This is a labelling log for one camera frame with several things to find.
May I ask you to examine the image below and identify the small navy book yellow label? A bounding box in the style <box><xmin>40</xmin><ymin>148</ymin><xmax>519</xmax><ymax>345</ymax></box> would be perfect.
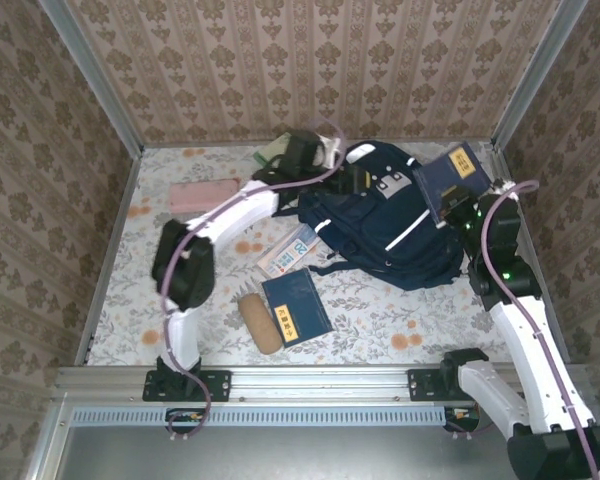
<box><xmin>412</xmin><ymin>141</ymin><xmax>492</xmax><ymax>229</ymax></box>

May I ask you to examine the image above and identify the navy blue backpack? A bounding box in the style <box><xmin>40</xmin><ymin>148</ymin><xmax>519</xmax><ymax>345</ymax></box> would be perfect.
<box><xmin>272</xmin><ymin>140</ymin><xmax>466</xmax><ymax>291</ymax></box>

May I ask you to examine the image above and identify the green notebook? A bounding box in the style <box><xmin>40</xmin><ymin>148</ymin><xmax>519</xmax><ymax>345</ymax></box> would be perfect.
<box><xmin>253</xmin><ymin>133</ymin><xmax>294</xmax><ymax>166</ymax></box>

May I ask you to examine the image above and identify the clear plastic stationery bag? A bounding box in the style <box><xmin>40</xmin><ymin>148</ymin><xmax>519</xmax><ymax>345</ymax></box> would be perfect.
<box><xmin>256</xmin><ymin>224</ymin><xmax>321</xmax><ymax>280</ymax></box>

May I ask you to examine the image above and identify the large navy book yellow label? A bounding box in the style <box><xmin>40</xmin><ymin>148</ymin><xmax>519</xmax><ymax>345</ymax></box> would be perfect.
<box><xmin>261</xmin><ymin>267</ymin><xmax>334</xmax><ymax>350</ymax></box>

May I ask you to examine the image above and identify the pink pencil case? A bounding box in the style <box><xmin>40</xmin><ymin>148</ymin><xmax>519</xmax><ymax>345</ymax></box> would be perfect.
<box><xmin>169</xmin><ymin>178</ymin><xmax>240</xmax><ymax>214</ymax></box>

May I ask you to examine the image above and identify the tan oval glasses case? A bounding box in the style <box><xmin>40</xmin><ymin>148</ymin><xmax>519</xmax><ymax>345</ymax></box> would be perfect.
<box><xmin>237</xmin><ymin>293</ymin><xmax>284</xmax><ymax>356</ymax></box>

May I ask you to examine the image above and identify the grey metal sheet panel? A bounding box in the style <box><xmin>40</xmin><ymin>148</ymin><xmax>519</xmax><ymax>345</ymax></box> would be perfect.
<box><xmin>54</xmin><ymin>404</ymin><xmax>596</xmax><ymax>480</ymax></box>

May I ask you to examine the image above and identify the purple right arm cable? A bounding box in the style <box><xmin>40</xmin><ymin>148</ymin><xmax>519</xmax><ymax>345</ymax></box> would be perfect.
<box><xmin>447</xmin><ymin>179</ymin><xmax>600</xmax><ymax>480</ymax></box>

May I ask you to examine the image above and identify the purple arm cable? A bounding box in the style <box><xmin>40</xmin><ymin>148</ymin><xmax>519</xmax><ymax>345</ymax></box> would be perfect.
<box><xmin>157</xmin><ymin>119</ymin><xmax>349</xmax><ymax>441</ymax></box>
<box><xmin>447</xmin><ymin>179</ymin><xmax>600</xmax><ymax>480</ymax></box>

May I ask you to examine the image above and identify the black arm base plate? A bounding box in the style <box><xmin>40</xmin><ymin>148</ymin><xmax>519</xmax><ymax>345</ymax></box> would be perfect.
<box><xmin>142</xmin><ymin>369</ymin><xmax>231</xmax><ymax>403</ymax></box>
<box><xmin>407</xmin><ymin>368</ymin><xmax>481</xmax><ymax>403</ymax></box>

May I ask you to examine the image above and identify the aluminium corner post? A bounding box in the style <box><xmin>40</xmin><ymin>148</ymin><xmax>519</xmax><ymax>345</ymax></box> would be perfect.
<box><xmin>38</xmin><ymin>0</ymin><xmax>145</xmax><ymax>156</ymax></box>
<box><xmin>490</xmin><ymin>0</ymin><xmax>589</xmax><ymax>151</ymax></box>

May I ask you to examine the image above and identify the black connector with orange wires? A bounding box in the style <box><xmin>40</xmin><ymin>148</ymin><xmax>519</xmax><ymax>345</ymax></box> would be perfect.
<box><xmin>165</xmin><ymin>407</ymin><xmax>206</xmax><ymax>434</ymax></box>
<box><xmin>443</xmin><ymin>406</ymin><xmax>481</xmax><ymax>432</ymax></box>

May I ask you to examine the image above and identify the grey slotted cable duct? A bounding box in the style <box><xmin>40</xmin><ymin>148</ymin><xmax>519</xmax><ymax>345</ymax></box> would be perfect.
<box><xmin>72</xmin><ymin>405</ymin><xmax>449</xmax><ymax>427</ymax></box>

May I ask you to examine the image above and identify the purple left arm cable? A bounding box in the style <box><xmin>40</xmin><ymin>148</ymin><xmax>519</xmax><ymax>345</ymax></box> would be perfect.
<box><xmin>157</xmin><ymin>119</ymin><xmax>349</xmax><ymax>441</ymax></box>

